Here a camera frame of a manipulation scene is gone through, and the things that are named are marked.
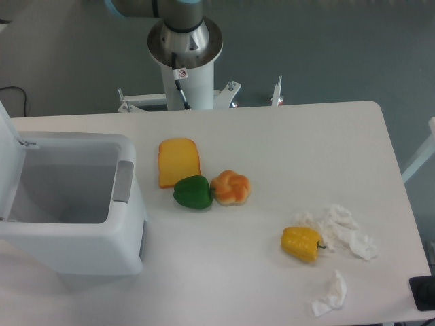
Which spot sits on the white trash can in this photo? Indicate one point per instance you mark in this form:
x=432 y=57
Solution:
x=78 y=206

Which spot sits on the white trash can lid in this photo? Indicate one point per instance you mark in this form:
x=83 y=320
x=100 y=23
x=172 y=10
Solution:
x=13 y=152

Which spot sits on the knotted bread roll toy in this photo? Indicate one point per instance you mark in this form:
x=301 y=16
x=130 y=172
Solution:
x=230 y=188

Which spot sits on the green bell pepper toy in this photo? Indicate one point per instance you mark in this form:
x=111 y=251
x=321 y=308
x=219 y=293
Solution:
x=193 y=192

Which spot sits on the orange toast slice toy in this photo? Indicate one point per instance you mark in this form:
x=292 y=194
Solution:
x=178 y=158

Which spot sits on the yellow bell pepper toy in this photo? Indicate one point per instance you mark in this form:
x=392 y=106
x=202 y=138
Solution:
x=302 y=243

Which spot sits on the large crumpled white tissue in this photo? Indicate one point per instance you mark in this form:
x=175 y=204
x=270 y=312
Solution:
x=338 y=228

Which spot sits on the small crumpled white tissue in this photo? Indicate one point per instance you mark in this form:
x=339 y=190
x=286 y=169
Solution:
x=333 y=299

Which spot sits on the black device at edge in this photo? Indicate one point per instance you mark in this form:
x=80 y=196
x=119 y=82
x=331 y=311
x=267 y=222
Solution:
x=422 y=288

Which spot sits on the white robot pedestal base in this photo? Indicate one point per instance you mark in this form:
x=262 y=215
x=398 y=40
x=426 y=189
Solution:
x=186 y=62

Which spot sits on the white table leg frame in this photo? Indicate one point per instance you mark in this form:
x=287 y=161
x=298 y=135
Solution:
x=424 y=152

